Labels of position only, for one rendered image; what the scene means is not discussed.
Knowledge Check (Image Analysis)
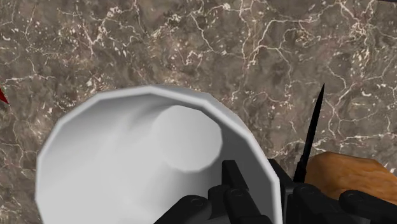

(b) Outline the white cup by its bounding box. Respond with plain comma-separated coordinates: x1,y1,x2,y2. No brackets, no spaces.
34,84,284,224

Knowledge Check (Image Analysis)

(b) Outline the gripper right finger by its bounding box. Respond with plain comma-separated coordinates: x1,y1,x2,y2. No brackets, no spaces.
268,158,397,224

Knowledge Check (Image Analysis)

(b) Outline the brown bread loaf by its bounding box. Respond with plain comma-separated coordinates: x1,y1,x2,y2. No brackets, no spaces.
304,151,397,206

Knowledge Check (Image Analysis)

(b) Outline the black pointed knife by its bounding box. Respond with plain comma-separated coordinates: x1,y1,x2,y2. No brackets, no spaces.
292,82,326,184

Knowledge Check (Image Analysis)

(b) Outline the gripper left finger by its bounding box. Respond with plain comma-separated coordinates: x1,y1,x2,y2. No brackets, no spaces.
154,159,274,224

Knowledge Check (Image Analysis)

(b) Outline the red pointed object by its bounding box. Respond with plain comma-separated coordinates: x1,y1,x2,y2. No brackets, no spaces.
0,87,10,106

